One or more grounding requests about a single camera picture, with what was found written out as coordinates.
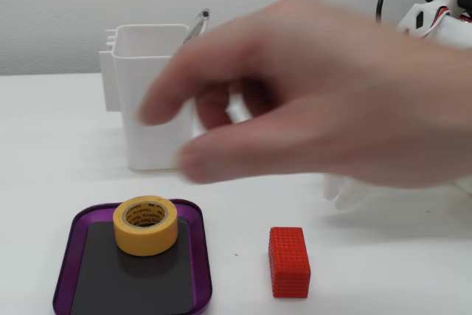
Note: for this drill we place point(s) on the purple metal tray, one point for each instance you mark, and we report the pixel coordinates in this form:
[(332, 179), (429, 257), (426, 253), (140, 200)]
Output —
[(73, 252)]

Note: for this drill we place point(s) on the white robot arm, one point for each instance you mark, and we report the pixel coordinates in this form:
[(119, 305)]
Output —
[(455, 32)]

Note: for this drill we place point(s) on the white plastic box container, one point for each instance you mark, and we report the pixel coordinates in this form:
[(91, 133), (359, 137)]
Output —
[(153, 149)]

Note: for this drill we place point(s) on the black sheet insert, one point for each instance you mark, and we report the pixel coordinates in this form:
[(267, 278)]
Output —
[(147, 285)]

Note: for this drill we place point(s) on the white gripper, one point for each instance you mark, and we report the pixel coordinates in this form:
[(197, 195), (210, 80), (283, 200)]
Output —
[(350, 197)]

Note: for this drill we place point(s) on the bare human hand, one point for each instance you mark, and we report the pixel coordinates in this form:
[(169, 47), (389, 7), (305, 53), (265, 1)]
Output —
[(313, 90)]

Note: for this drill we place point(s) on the red textured cube block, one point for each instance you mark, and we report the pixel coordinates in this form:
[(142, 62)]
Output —
[(289, 263)]

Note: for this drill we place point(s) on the yellow masking tape roll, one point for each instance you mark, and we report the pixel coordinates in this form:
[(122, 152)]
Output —
[(147, 241)]

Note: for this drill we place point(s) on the clear ballpoint pen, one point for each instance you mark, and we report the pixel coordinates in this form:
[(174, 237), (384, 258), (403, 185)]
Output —
[(197, 25)]

